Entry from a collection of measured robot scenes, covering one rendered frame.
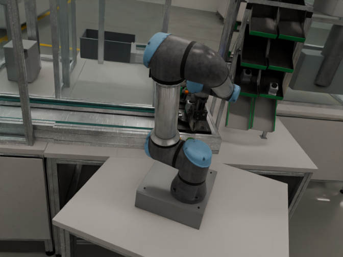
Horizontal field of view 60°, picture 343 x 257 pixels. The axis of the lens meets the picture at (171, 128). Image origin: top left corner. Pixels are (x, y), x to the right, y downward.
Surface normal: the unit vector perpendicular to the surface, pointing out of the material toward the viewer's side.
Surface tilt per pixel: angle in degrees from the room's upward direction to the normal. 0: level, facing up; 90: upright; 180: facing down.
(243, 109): 45
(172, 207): 90
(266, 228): 0
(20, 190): 90
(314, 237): 0
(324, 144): 90
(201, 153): 8
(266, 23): 25
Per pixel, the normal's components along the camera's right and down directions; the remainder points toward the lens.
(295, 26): 0.10, -0.55
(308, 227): 0.15, -0.84
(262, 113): 0.04, -0.24
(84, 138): 0.09, 0.53
